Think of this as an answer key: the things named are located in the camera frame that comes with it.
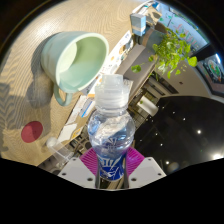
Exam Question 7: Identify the green potted plant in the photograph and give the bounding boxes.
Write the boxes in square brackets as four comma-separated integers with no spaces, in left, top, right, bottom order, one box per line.
[130,31,199,81]

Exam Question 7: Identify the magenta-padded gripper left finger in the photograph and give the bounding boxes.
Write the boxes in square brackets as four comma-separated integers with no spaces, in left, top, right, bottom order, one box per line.
[58,147,101,190]

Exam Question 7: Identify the flat round red coaster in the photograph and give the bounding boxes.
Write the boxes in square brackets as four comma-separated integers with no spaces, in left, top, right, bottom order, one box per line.
[20,120,44,144]

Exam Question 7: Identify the group of ceiling lights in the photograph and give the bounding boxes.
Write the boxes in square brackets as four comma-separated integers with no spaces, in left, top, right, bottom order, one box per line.
[163,113,224,168]

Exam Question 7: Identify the dark framed wall poster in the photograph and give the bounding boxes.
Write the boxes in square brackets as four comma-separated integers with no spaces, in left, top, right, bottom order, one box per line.
[196,53,224,95]

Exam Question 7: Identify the curved grey sofa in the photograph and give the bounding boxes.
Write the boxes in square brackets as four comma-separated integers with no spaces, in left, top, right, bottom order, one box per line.
[114,28,168,101]

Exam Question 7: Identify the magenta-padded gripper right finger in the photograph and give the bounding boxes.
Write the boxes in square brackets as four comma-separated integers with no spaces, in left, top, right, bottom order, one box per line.
[126,146,168,190]

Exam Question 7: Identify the yellow white card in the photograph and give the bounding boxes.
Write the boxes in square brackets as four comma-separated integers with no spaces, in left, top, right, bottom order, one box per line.
[71,125,85,139]

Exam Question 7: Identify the pale green mug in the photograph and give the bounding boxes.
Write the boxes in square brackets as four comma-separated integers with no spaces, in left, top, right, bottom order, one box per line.
[40,30,110,108]

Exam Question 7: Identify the small light blue box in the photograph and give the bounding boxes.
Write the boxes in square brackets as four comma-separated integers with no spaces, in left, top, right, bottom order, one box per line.
[130,13,148,37]

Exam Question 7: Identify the clear blue-labelled water bottle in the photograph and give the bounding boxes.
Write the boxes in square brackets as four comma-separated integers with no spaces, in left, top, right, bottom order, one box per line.
[87,73,137,183]

